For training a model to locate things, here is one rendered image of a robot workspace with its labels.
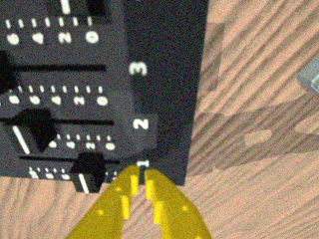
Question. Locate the black lighting desk panel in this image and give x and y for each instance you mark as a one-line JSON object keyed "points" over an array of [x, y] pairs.
{"points": [[101, 84]]}

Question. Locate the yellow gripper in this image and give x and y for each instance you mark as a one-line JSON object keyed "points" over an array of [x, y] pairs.
{"points": [[176, 215]]}

